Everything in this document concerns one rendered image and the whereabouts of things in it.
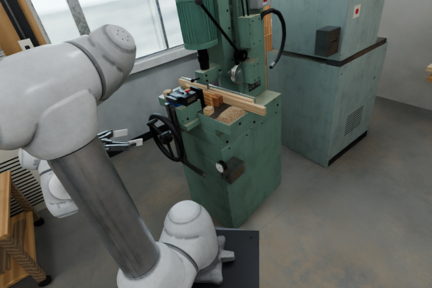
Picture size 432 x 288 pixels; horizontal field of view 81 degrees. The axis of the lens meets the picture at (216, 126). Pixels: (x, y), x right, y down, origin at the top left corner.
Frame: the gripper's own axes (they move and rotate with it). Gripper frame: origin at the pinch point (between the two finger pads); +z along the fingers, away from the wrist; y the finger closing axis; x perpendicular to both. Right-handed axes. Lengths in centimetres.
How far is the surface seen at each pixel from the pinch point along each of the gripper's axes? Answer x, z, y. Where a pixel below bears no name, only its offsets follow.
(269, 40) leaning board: -55, 210, 76
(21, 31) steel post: -37, -16, 131
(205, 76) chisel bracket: -27.7, 40.5, -1.2
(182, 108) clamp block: -12.2, 24.1, -4.7
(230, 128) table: -7.8, 34.9, -27.8
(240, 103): -17, 47, -22
